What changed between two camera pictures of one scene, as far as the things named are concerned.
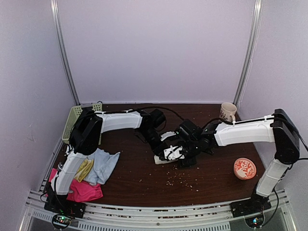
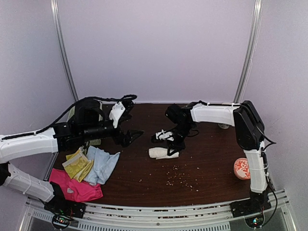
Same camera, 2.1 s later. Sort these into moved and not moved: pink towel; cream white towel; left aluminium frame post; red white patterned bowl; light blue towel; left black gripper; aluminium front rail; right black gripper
Moved: right black gripper; cream white towel; left black gripper
Not moved: left aluminium frame post; red white patterned bowl; aluminium front rail; light blue towel; pink towel
